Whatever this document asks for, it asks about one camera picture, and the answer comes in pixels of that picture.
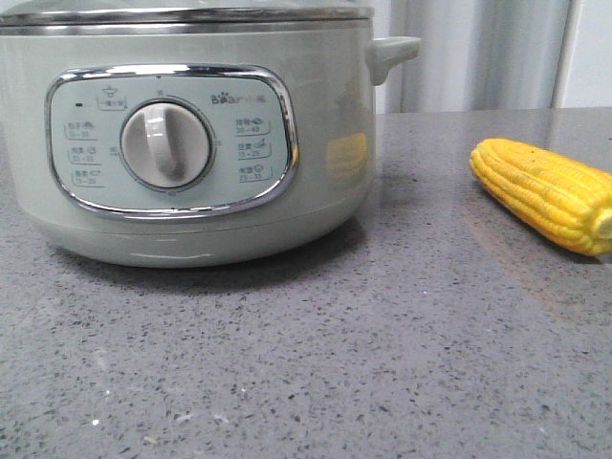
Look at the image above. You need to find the glass pot lid with knob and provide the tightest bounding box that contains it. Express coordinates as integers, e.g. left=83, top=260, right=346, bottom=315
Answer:
left=1, top=1, right=374, bottom=27

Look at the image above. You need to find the yellow corn cob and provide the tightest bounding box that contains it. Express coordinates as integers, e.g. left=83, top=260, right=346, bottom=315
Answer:
left=470, top=139, right=611, bottom=256

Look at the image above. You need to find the pale green electric cooking pot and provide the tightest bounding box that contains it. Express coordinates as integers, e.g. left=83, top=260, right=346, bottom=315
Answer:
left=1, top=18, right=420, bottom=268

